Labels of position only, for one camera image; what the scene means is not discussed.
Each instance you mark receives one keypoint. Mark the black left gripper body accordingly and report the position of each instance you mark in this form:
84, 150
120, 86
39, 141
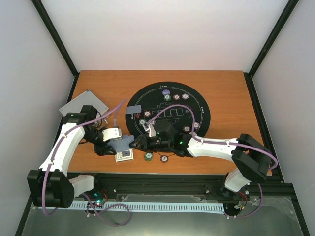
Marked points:
90, 134

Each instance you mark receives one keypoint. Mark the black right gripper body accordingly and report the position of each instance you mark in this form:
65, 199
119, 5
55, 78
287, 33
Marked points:
153, 146

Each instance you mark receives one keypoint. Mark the blue backed card deck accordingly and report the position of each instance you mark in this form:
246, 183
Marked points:
121, 144

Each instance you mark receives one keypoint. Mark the orange poker chip stack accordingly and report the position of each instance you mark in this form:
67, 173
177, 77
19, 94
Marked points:
164, 158

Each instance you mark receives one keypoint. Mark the green poker chip stack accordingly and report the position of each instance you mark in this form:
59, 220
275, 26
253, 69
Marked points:
148, 156

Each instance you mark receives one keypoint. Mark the green chip seat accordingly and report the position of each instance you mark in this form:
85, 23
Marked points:
142, 122
167, 97

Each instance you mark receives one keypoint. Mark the orange chip seat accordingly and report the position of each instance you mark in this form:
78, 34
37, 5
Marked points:
186, 129
176, 97

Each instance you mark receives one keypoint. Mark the dealt blue backed card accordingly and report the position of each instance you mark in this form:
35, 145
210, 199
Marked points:
133, 109

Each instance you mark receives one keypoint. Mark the green chip top seat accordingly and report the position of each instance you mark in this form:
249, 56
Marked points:
167, 97

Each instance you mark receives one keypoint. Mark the orange chip top seat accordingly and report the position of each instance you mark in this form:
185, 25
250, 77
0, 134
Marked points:
176, 97

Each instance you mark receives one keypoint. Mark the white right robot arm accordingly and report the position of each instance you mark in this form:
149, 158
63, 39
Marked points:
252, 160

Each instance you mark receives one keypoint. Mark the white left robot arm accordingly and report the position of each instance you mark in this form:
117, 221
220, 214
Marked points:
49, 185

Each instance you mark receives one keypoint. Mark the black round poker mat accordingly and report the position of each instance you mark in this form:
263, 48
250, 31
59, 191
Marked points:
179, 113

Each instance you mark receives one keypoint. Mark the purple blind button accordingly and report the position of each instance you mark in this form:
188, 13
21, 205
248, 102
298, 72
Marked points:
166, 92

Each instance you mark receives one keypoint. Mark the metal front tray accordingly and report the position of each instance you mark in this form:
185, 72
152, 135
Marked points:
272, 216

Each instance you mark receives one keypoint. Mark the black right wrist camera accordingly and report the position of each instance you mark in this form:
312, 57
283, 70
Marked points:
165, 129

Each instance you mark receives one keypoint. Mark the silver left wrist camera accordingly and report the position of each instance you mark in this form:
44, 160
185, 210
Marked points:
111, 133

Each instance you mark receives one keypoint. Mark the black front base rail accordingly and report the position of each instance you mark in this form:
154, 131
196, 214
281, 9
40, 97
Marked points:
205, 186

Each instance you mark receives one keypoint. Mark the light blue cable duct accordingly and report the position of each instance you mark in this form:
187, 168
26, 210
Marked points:
160, 207

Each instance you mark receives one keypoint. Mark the black right frame rail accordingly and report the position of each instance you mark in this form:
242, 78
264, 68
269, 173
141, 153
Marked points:
262, 127

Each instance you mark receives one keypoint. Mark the black left rear frame post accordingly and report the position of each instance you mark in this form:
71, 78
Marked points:
40, 8

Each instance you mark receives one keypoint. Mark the black frame post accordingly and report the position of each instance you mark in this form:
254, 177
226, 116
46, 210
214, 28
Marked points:
40, 8
280, 23

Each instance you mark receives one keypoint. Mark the black right rear frame post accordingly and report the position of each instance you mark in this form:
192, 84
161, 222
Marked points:
280, 23

